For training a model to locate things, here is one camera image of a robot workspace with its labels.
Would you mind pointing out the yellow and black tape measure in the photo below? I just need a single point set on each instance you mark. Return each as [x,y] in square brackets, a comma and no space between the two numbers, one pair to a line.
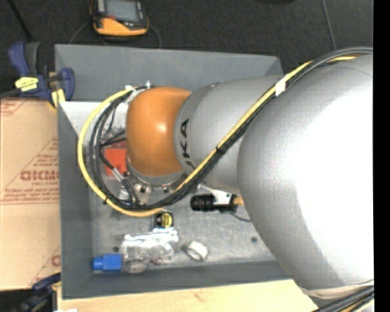
[164,219]

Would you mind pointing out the orange-red flat block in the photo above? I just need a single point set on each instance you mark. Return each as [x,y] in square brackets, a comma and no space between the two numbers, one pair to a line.
[114,158]

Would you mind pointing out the clear plastic bottle blue cap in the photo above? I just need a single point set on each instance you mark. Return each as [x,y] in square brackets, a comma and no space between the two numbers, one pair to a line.
[143,249]

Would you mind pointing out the grey metal bin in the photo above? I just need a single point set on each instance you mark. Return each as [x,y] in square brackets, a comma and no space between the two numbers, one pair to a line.
[78,226]

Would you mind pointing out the white tape roll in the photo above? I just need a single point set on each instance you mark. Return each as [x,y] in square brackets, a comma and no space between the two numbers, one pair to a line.
[201,254]

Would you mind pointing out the brown cardboard board red print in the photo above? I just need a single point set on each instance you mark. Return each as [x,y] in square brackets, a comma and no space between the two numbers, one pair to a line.
[26,226]

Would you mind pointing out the black cylinder on white bracket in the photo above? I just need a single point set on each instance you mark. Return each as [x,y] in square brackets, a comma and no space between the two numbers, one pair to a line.
[202,202]

